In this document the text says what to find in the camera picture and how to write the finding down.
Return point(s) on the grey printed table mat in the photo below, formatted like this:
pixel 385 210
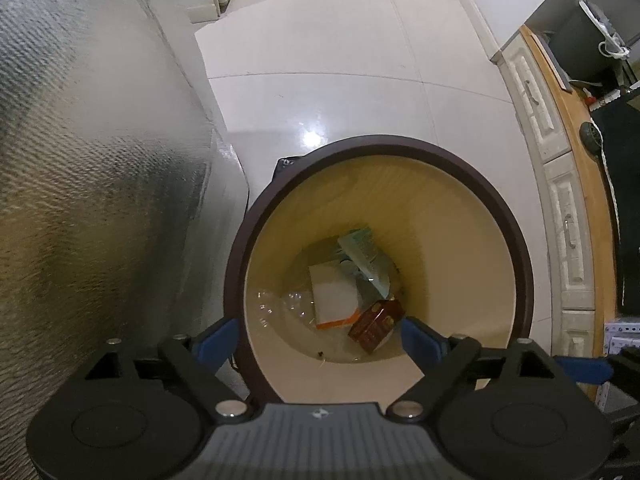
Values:
pixel 100 160

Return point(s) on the white low drawer cabinet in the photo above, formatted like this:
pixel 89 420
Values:
pixel 560 200

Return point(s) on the orange white packet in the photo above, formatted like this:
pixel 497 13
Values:
pixel 332 295

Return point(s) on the dark cloth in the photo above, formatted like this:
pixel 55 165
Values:
pixel 627 200

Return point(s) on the clear plastic bag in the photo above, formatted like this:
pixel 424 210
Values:
pixel 280 310

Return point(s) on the brown rimmed yellow trash bin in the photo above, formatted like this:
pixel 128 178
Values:
pixel 450 210

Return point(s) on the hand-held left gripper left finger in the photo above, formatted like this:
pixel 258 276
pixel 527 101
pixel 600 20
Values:
pixel 217 345

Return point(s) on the dark red carton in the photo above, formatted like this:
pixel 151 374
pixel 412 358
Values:
pixel 375 325

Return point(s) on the white perforated rack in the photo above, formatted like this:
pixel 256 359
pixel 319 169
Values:
pixel 620 332

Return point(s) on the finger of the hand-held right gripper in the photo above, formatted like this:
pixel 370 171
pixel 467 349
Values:
pixel 585 369

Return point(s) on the black box under bin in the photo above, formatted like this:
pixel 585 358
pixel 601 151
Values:
pixel 286 162

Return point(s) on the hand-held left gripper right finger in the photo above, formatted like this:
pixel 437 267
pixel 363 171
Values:
pixel 422 342

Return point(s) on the grey trash can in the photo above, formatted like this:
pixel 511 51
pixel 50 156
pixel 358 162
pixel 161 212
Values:
pixel 580 45

